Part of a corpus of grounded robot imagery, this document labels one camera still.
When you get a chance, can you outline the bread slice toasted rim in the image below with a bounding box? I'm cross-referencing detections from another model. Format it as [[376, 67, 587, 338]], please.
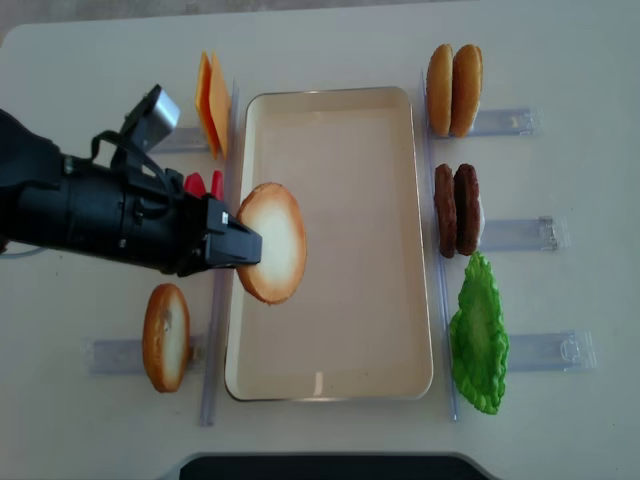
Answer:
[[236, 182, 307, 305]]

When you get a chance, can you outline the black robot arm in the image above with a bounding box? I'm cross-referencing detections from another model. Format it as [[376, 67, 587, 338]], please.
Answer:
[[1, 112, 262, 277]]

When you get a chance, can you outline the brown meat patty left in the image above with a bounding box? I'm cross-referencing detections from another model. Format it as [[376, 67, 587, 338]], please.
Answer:
[[434, 164, 457, 258]]

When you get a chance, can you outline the black camera cable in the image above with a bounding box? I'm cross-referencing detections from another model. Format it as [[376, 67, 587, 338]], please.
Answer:
[[89, 130, 186, 201]]

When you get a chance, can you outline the golden bun left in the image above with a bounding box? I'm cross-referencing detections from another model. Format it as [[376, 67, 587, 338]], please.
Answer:
[[426, 44, 453, 137]]

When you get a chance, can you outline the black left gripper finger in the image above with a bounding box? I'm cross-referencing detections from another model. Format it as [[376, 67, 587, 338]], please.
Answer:
[[204, 198, 262, 269]]

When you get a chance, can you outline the clear holder under patties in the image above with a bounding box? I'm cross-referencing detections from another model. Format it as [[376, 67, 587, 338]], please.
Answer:
[[478, 216, 571, 252]]

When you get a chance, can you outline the golden bun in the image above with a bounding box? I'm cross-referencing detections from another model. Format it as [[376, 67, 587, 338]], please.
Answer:
[[426, 44, 453, 137], [450, 44, 483, 137]]

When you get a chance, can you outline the green lettuce leaf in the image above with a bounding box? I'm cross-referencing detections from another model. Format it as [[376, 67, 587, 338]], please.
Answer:
[[449, 252, 510, 415]]

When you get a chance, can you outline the red tomato slice outer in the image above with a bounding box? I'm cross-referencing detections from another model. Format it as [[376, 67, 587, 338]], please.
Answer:
[[184, 173, 207, 198]]

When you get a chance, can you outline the orange cheese slice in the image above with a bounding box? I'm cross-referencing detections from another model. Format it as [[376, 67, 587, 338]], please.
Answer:
[[194, 52, 219, 158], [209, 51, 231, 159]]

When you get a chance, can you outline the left clear acrylic rail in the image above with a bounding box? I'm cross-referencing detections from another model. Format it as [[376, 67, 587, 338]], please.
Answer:
[[199, 79, 243, 427]]

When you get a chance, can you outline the black base at bottom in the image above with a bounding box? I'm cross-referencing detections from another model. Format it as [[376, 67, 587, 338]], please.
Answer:
[[179, 454, 487, 479]]

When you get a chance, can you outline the clear holder under cheese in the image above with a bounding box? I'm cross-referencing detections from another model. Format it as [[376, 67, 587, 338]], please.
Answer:
[[150, 127, 209, 154]]

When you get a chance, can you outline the clear holder under bread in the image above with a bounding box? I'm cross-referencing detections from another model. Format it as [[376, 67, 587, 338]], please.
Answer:
[[81, 335, 206, 375]]

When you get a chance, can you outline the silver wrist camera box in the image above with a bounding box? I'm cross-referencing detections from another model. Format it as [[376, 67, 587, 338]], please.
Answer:
[[120, 84, 181, 152]]

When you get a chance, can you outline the brown meat patty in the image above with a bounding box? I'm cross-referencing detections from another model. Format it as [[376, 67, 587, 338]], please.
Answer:
[[434, 164, 457, 258], [454, 164, 481, 256]]

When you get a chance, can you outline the brown meat patty right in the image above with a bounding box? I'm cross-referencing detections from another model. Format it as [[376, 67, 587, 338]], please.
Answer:
[[454, 164, 481, 256]]

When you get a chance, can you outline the clear acrylic rail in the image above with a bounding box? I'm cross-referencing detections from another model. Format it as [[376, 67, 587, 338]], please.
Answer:
[[199, 79, 243, 427], [421, 68, 459, 423]]

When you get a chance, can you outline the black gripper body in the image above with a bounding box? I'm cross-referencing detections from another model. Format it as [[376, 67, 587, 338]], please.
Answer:
[[119, 169, 214, 276]]

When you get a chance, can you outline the right clear acrylic rail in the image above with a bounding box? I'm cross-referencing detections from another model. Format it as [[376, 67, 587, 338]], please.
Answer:
[[421, 68, 459, 423]]

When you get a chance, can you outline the clear holder under lettuce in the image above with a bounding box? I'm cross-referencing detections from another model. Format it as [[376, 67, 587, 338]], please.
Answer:
[[508, 330, 597, 372]]

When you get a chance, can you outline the orange cheese slice inner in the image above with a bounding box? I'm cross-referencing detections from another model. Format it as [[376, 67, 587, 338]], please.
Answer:
[[209, 51, 231, 159]]

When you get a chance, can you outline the orange cheese slice outer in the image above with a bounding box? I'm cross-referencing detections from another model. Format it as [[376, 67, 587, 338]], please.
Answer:
[[194, 52, 219, 158]]

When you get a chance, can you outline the cream rectangular tray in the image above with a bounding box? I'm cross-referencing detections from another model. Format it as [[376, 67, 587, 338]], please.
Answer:
[[224, 87, 433, 401]]

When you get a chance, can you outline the golden bun right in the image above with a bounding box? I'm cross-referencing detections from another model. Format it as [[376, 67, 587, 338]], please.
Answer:
[[450, 44, 483, 137]]

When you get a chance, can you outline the clear holder under buns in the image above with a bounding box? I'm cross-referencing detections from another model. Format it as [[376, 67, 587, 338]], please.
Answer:
[[469, 107, 542, 137]]

